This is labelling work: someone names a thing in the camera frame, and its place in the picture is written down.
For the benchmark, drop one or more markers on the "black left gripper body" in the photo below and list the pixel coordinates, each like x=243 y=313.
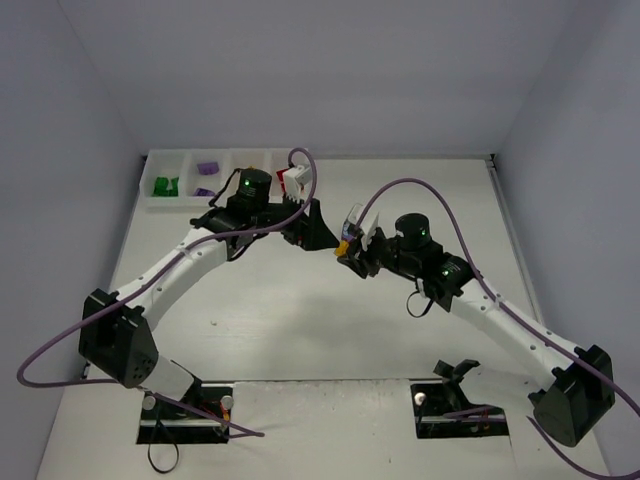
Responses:
x=298 y=226

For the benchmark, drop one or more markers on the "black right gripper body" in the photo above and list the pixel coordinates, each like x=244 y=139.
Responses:
x=370 y=253

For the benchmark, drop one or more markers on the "green yellow red lego stack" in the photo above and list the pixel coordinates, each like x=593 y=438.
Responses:
x=342 y=249

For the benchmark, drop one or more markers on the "red yellow lego brick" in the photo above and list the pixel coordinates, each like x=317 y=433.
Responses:
x=280 y=175

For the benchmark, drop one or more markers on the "green lego brick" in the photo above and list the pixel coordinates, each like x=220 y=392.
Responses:
x=161 y=187

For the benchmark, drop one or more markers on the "purple flower lego piece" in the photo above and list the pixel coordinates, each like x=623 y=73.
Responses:
x=348 y=232

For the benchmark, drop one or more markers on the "green lego piece from stack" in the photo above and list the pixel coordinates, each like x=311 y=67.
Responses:
x=173 y=187

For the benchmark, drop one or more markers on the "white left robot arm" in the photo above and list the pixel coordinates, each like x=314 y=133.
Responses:
x=118 y=335

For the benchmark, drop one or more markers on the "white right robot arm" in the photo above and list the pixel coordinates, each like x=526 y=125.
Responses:
x=570 y=391

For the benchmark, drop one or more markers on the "clear plastic compartment tray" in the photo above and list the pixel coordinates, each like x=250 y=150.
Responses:
x=182 y=163

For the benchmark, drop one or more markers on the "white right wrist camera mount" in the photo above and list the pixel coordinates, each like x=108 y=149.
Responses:
x=365 y=224

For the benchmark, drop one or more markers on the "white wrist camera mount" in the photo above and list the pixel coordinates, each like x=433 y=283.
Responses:
x=296 y=180
x=365 y=224

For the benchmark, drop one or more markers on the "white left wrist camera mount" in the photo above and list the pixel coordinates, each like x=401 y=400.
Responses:
x=296 y=180

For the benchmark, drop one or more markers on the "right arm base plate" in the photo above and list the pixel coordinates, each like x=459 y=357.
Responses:
x=443 y=412

